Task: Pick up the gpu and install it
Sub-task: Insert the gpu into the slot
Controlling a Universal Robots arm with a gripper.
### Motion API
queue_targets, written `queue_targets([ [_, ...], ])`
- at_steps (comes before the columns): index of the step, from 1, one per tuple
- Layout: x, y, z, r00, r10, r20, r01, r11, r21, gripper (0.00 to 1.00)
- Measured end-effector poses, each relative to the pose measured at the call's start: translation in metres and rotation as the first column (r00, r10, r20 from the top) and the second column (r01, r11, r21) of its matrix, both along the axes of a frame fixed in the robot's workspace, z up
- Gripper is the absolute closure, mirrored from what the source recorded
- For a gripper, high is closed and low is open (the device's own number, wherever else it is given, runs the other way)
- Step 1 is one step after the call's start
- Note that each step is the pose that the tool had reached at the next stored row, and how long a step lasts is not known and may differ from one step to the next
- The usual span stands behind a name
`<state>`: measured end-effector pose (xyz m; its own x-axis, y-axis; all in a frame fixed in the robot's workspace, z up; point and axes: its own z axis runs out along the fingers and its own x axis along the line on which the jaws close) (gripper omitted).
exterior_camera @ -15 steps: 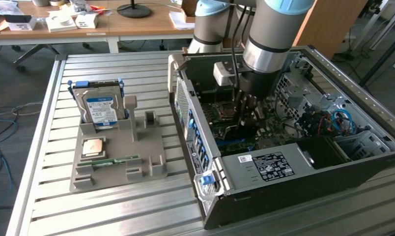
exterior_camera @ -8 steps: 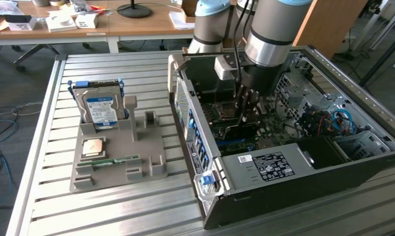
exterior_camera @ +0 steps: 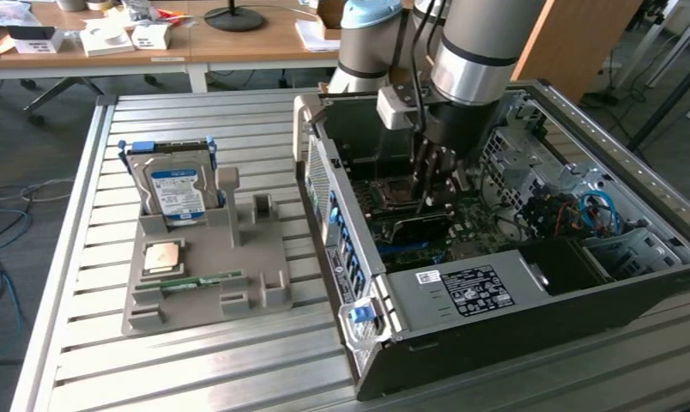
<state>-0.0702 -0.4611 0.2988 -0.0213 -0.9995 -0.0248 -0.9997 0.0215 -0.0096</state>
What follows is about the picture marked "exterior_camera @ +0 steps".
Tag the white paper stack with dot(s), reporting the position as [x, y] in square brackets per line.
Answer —
[313, 38]

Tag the tape roll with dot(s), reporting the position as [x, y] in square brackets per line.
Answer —
[99, 4]

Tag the blue expansion slot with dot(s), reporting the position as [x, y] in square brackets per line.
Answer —
[401, 249]

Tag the wooden cabinet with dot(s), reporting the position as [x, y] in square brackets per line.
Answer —
[579, 43]

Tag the hard disk with blue rails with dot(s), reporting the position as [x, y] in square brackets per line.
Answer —
[172, 189]

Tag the brown cardboard box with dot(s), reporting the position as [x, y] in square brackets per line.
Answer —
[328, 13]

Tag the open black PC case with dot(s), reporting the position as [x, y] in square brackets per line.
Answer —
[551, 335]

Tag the green motherboard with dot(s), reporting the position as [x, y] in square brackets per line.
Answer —
[476, 214]

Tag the small white labelled box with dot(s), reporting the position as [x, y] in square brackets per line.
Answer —
[149, 38]

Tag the wooden desk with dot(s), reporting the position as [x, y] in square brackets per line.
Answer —
[253, 43]
[69, 58]

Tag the blue case latch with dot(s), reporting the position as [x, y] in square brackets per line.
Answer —
[361, 313]

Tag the perforated metal drive cage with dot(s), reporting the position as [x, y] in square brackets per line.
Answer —
[516, 171]

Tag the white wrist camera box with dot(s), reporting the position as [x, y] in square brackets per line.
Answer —
[396, 111]

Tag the green RAM stick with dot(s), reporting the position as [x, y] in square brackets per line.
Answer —
[199, 282]

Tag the silver CPU chip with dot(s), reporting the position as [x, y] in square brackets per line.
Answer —
[163, 257]

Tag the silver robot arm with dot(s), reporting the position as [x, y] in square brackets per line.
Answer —
[476, 51]

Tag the metal CPU socket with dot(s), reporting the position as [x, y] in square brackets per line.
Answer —
[396, 193]

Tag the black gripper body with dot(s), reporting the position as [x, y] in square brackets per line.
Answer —
[459, 120]

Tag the clear plastic bag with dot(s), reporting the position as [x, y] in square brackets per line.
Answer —
[7, 13]

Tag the grey power supply unit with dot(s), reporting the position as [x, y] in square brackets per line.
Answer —
[476, 292]

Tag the metal cup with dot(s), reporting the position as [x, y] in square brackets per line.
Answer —
[71, 5]

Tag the grey parts rack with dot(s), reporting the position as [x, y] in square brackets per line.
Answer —
[212, 262]

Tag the white box black lid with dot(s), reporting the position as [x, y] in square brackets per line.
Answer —
[35, 45]

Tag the black round lamp base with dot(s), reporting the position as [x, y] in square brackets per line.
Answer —
[232, 21]

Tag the white box with roll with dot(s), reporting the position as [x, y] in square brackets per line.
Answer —
[107, 47]

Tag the silver disk bay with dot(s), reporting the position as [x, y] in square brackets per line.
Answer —
[636, 253]

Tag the black caster base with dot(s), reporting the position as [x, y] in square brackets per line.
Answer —
[52, 94]

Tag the grey chipset heatsink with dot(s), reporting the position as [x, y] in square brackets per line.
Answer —
[464, 250]

